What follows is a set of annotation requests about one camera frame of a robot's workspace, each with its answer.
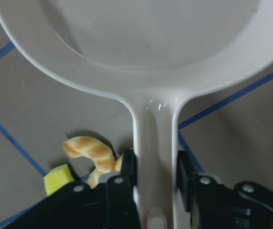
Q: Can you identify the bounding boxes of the yellow green sponge block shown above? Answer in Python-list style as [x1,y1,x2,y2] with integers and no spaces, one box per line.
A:
[43,164,75,196]

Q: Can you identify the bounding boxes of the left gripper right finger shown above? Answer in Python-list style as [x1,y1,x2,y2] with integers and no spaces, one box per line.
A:
[177,151,273,229]

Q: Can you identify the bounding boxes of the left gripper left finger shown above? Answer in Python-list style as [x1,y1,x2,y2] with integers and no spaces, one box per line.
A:
[6,149,141,229]

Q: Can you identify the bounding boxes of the twisted bread roll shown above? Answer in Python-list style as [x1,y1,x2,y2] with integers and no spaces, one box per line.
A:
[62,136,116,189]

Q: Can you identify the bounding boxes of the beige plastic dustpan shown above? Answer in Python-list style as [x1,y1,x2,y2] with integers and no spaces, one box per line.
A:
[0,0,273,229]

